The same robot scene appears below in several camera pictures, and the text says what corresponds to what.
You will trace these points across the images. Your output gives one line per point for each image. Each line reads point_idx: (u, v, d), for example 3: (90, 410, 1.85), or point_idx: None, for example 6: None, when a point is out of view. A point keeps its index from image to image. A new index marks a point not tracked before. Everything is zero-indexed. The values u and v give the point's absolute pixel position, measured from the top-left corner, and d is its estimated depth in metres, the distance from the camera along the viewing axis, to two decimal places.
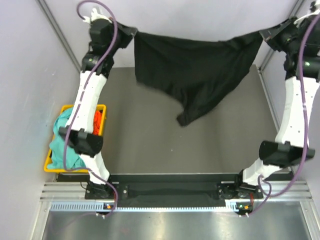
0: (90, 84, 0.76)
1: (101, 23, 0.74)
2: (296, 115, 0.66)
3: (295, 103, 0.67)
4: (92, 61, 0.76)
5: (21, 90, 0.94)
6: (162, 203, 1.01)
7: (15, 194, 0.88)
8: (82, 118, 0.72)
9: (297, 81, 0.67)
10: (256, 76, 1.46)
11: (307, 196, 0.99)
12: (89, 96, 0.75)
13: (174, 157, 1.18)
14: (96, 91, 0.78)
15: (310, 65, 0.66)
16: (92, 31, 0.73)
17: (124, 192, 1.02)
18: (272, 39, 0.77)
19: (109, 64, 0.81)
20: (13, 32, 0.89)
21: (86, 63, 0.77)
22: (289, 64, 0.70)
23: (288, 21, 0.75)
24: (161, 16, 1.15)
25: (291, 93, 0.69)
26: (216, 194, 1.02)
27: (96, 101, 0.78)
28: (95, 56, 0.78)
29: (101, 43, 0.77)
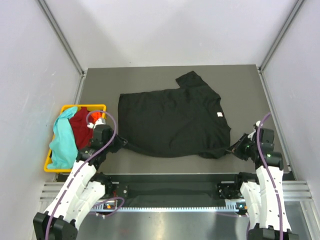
0: (81, 171, 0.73)
1: (105, 125, 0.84)
2: (271, 198, 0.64)
3: (267, 188, 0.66)
4: (87, 153, 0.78)
5: (22, 89, 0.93)
6: (162, 202, 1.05)
7: (15, 194, 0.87)
8: (64, 206, 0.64)
9: (264, 169, 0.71)
10: (256, 76, 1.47)
11: (307, 197, 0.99)
12: (75, 184, 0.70)
13: (174, 157, 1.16)
14: (85, 180, 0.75)
15: (271, 157, 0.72)
16: (95, 130, 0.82)
17: (124, 191, 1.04)
18: (237, 148, 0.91)
19: (101, 158, 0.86)
20: (14, 31, 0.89)
21: (81, 154, 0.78)
22: (256, 158, 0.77)
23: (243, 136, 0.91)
24: (162, 15, 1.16)
25: (262, 180, 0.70)
26: (216, 194, 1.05)
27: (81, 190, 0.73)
28: (91, 149, 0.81)
29: (100, 141, 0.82)
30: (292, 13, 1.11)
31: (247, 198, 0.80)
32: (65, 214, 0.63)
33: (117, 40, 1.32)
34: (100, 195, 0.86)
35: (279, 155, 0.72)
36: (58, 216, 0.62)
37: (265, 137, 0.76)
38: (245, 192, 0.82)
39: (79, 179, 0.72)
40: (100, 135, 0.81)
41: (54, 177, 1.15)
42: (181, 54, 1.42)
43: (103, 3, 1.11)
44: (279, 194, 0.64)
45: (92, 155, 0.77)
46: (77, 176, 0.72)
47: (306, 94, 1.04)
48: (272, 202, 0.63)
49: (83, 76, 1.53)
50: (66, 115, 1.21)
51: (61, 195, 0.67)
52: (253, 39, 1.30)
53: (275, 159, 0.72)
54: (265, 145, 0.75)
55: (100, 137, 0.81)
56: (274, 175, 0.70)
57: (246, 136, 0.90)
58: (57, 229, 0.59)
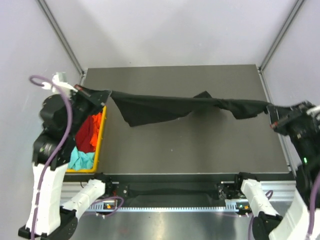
0: (45, 179, 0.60)
1: (57, 103, 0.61)
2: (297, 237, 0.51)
3: (299, 226, 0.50)
4: (44, 150, 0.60)
5: (22, 90, 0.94)
6: (162, 203, 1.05)
7: (15, 195, 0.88)
8: (43, 223, 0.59)
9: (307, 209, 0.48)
10: (257, 76, 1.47)
11: None
12: (46, 195, 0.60)
13: (173, 157, 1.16)
14: (56, 183, 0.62)
15: None
16: (44, 115, 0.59)
17: (124, 192, 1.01)
18: (280, 127, 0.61)
19: (69, 148, 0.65)
20: (14, 31, 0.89)
21: (37, 153, 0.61)
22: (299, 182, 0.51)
23: (299, 110, 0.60)
24: (161, 15, 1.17)
25: (299, 209, 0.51)
26: (216, 194, 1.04)
27: (56, 193, 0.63)
28: (48, 141, 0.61)
29: (56, 127, 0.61)
30: (292, 13, 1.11)
31: (248, 192, 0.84)
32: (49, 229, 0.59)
33: (117, 40, 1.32)
34: (101, 194, 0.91)
35: None
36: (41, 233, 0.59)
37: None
38: (246, 188, 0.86)
39: (47, 189, 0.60)
40: (53, 120, 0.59)
41: None
42: (181, 54, 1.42)
43: (103, 3, 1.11)
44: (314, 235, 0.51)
45: (52, 154, 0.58)
46: (42, 186, 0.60)
47: (307, 94, 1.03)
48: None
49: (83, 76, 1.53)
50: None
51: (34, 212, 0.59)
52: (253, 39, 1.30)
53: None
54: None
55: (55, 123, 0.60)
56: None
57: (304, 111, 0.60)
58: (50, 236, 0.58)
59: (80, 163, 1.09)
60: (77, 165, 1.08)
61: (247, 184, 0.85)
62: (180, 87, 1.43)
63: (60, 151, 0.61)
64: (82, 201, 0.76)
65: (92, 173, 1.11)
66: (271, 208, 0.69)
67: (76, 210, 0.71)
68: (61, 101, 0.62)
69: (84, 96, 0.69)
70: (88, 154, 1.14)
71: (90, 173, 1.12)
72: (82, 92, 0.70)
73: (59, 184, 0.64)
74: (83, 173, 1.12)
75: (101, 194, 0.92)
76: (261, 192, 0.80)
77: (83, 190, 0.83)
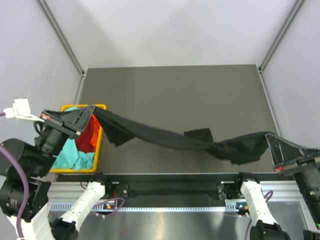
0: (24, 229, 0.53)
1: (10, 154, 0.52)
2: None
3: None
4: (14, 203, 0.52)
5: (22, 90, 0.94)
6: (162, 203, 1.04)
7: None
8: None
9: None
10: (257, 76, 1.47)
11: None
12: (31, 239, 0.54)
13: (173, 157, 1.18)
14: (39, 225, 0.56)
15: None
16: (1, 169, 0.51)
17: (124, 191, 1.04)
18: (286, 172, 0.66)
19: (44, 192, 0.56)
20: (14, 31, 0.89)
21: (6, 207, 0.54)
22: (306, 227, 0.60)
23: (306, 159, 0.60)
24: (161, 15, 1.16)
25: None
26: (216, 194, 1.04)
27: (45, 230, 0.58)
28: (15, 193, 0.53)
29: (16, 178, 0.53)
30: (292, 13, 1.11)
31: (248, 199, 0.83)
32: None
33: (117, 41, 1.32)
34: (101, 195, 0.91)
35: None
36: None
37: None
38: (246, 191, 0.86)
39: (29, 235, 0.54)
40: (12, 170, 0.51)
41: (54, 177, 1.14)
42: (181, 54, 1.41)
43: (103, 3, 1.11)
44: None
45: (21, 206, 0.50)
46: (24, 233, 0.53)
47: (307, 94, 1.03)
48: None
49: (83, 76, 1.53)
50: None
51: None
52: (254, 40, 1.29)
53: None
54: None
55: (13, 175, 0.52)
56: None
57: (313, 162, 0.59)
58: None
59: (80, 163, 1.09)
60: (76, 165, 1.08)
61: (247, 186, 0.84)
62: (180, 88, 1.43)
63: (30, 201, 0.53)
64: (81, 209, 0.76)
65: (92, 173, 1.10)
66: (270, 217, 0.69)
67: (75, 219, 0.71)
68: (15, 151, 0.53)
69: (52, 127, 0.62)
70: (88, 154, 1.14)
71: (90, 173, 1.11)
72: (49, 121, 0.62)
73: (43, 223, 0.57)
74: (82, 173, 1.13)
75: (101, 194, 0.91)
76: (261, 198, 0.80)
77: (82, 197, 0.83)
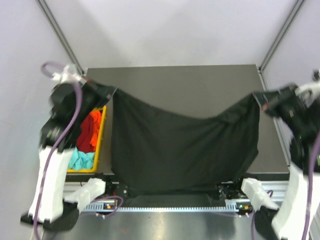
0: (51, 164, 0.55)
1: (68, 85, 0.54)
2: (297, 216, 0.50)
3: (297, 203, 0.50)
4: (53, 134, 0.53)
5: (22, 90, 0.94)
6: (162, 203, 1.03)
7: (15, 195, 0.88)
8: (47, 209, 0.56)
9: (304, 181, 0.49)
10: (256, 76, 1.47)
11: None
12: (52, 179, 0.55)
13: None
14: (62, 167, 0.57)
15: None
16: (53, 98, 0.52)
17: (124, 191, 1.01)
18: (270, 111, 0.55)
19: (75, 132, 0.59)
20: (14, 32, 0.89)
21: (44, 138, 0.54)
22: (297, 155, 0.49)
23: (287, 91, 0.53)
24: (162, 16, 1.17)
25: (296, 185, 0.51)
26: (216, 195, 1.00)
27: (62, 179, 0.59)
28: (56, 125, 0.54)
29: (64, 112, 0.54)
30: (293, 12, 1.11)
31: (249, 192, 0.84)
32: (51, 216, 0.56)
33: (117, 41, 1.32)
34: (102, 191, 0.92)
35: None
36: (43, 220, 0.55)
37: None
38: (247, 186, 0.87)
39: (51, 174, 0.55)
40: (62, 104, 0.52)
41: None
42: (181, 54, 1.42)
43: (103, 3, 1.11)
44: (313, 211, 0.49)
45: (58, 138, 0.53)
46: (48, 170, 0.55)
47: None
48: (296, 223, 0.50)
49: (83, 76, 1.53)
50: None
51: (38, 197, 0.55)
52: (253, 40, 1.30)
53: None
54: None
55: (64, 109, 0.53)
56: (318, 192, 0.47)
57: (293, 91, 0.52)
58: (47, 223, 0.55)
59: (80, 163, 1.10)
60: (77, 165, 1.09)
61: (249, 182, 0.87)
62: (179, 88, 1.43)
63: (67, 135, 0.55)
64: (84, 195, 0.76)
65: (92, 173, 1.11)
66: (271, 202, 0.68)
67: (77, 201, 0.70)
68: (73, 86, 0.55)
69: (91, 88, 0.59)
70: (88, 155, 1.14)
71: (90, 173, 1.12)
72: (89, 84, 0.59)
73: (66, 169, 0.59)
74: (83, 173, 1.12)
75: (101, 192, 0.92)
76: (264, 190, 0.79)
77: (84, 187, 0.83)
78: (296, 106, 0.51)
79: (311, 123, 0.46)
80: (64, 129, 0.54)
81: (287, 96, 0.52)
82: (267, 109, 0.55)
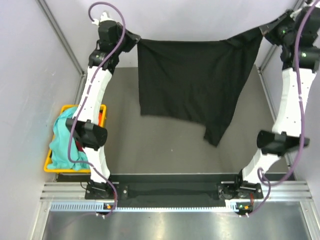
0: (96, 77, 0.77)
1: (112, 22, 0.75)
2: (291, 105, 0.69)
3: (291, 94, 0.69)
4: (99, 58, 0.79)
5: (22, 91, 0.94)
6: (162, 203, 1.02)
7: (15, 195, 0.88)
8: (89, 112, 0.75)
9: (293, 72, 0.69)
10: (256, 76, 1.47)
11: (307, 197, 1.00)
12: (95, 88, 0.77)
13: (173, 158, 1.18)
14: (102, 86, 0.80)
15: (307, 56, 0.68)
16: (100, 30, 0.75)
17: (124, 192, 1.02)
18: (269, 32, 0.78)
19: (115, 60, 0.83)
20: (14, 32, 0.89)
21: (93, 59, 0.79)
22: (286, 56, 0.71)
23: (284, 14, 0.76)
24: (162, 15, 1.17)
25: (287, 83, 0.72)
26: (216, 194, 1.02)
27: (101, 95, 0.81)
28: (103, 52, 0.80)
29: (108, 41, 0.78)
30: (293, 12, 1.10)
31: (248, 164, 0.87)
32: (92, 118, 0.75)
33: None
34: (107, 177, 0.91)
35: (315, 51, 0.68)
36: (86, 120, 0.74)
37: (309, 28, 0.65)
38: (246, 168, 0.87)
39: (96, 85, 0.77)
40: (108, 35, 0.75)
41: (54, 177, 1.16)
42: None
43: None
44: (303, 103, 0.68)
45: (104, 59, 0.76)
46: (93, 82, 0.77)
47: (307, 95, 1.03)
48: (291, 109, 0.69)
49: (83, 76, 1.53)
50: (65, 115, 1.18)
51: (83, 100, 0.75)
52: None
53: (309, 58, 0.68)
54: (307, 36, 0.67)
55: (108, 38, 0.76)
56: (302, 80, 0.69)
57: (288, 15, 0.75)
58: (88, 130, 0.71)
59: None
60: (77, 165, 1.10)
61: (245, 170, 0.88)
62: None
63: (110, 60, 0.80)
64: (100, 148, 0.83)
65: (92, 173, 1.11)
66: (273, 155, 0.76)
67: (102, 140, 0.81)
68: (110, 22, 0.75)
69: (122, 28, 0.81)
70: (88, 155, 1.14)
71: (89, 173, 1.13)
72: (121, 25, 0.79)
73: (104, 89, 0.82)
74: (83, 173, 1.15)
75: (103, 182, 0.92)
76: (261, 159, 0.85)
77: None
78: (288, 27, 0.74)
79: (294, 37, 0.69)
80: (107, 55, 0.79)
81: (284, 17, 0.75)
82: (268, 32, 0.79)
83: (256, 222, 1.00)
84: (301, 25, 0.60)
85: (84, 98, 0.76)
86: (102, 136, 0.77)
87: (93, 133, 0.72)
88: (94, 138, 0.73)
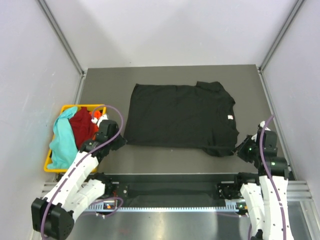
0: (83, 162, 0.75)
1: (111, 120, 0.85)
2: (275, 213, 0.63)
3: (272, 201, 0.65)
4: (91, 146, 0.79)
5: (22, 90, 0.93)
6: (162, 203, 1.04)
7: (15, 195, 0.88)
8: (63, 195, 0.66)
9: (268, 179, 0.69)
10: (256, 75, 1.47)
11: (308, 197, 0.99)
12: (76, 173, 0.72)
13: (171, 157, 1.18)
14: (86, 172, 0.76)
15: (276, 164, 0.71)
16: (102, 124, 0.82)
17: (124, 191, 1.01)
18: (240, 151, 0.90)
19: (104, 152, 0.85)
20: (13, 31, 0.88)
21: (85, 145, 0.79)
22: (259, 165, 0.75)
23: (246, 139, 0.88)
24: (162, 15, 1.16)
25: (265, 189, 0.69)
26: (216, 194, 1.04)
27: (80, 182, 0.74)
28: (95, 141, 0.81)
29: (105, 134, 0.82)
30: (293, 11, 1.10)
31: (247, 199, 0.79)
32: (63, 202, 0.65)
33: (117, 40, 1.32)
34: (100, 193, 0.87)
35: (282, 160, 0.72)
36: (56, 203, 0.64)
37: (268, 141, 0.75)
38: (245, 193, 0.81)
39: (80, 170, 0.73)
40: (106, 129, 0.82)
41: (54, 177, 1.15)
42: (181, 54, 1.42)
43: (104, 3, 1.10)
44: (283, 208, 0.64)
45: (96, 147, 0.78)
46: (79, 166, 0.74)
47: (307, 94, 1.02)
48: (276, 215, 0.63)
49: (83, 76, 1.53)
50: (66, 115, 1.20)
51: (61, 182, 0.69)
52: (253, 39, 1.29)
53: (279, 166, 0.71)
54: (268, 150, 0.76)
55: (106, 132, 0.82)
56: (278, 185, 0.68)
57: (249, 138, 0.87)
58: (55, 217, 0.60)
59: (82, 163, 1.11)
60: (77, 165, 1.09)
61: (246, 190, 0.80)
62: None
63: (101, 151, 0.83)
64: (80, 203, 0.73)
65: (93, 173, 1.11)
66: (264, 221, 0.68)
67: (73, 212, 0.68)
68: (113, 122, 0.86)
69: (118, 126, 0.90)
70: None
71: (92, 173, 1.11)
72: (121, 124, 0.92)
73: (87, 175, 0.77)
74: None
75: (101, 193, 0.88)
76: (261, 203, 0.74)
77: (81, 191, 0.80)
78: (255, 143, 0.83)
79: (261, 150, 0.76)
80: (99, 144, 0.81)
81: (246, 140, 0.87)
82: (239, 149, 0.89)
83: None
84: (261, 139, 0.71)
85: (73, 168, 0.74)
86: (67, 226, 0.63)
87: (61, 224, 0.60)
88: (55, 223, 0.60)
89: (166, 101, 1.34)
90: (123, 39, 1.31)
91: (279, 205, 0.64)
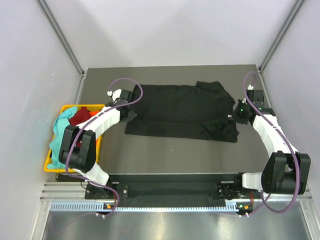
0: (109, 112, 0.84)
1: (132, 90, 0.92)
2: (273, 134, 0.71)
3: (268, 129, 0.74)
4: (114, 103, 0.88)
5: (21, 91, 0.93)
6: (162, 203, 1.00)
7: (15, 195, 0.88)
8: (93, 126, 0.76)
9: (260, 118, 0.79)
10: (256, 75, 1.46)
11: (308, 197, 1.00)
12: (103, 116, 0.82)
13: (171, 157, 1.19)
14: (111, 119, 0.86)
15: (263, 109, 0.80)
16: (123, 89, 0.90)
17: (124, 191, 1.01)
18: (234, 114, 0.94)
19: (124, 115, 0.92)
20: (12, 32, 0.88)
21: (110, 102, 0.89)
22: (248, 115, 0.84)
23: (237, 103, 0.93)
24: (162, 16, 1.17)
25: (261, 126, 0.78)
26: (216, 194, 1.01)
27: (105, 125, 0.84)
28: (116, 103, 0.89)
29: (126, 99, 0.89)
30: (294, 11, 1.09)
31: (250, 181, 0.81)
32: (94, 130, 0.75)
33: (117, 41, 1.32)
34: (105, 182, 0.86)
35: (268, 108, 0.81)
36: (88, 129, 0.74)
37: (255, 96, 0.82)
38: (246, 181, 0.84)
39: (108, 114, 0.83)
40: (127, 95, 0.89)
41: (54, 177, 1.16)
42: (181, 54, 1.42)
43: (104, 4, 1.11)
44: (278, 128, 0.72)
45: (117, 106, 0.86)
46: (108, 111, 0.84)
47: (307, 94, 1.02)
48: (275, 137, 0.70)
49: (83, 76, 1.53)
50: (65, 115, 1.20)
51: (93, 118, 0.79)
52: (253, 40, 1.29)
53: (267, 111, 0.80)
54: (257, 104, 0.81)
55: (126, 97, 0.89)
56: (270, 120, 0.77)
57: (240, 101, 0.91)
58: (84, 139, 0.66)
59: None
60: None
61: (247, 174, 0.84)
62: None
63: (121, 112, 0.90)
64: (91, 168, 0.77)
65: None
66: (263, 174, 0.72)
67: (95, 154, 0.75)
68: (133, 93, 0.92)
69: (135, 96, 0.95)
70: None
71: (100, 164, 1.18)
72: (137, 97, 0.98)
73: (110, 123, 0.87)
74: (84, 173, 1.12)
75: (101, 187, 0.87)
76: None
77: None
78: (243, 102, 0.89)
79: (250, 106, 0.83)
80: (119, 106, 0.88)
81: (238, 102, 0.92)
82: (233, 113, 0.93)
83: (256, 223, 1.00)
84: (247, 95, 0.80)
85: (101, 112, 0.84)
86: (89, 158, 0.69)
87: (88, 143, 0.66)
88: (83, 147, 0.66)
89: (165, 101, 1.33)
90: (123, 39, 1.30)
91: (273, 129, 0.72)
